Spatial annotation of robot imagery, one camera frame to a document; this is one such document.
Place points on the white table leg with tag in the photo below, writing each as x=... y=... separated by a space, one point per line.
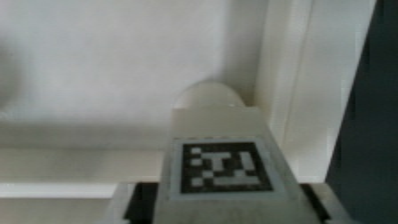
x=228 y=184

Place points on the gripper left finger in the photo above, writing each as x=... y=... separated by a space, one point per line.
x=132 y=204

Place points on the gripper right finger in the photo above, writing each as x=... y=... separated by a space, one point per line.
x=327 y=206

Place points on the white square table top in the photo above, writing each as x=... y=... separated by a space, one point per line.
x=100 y=59

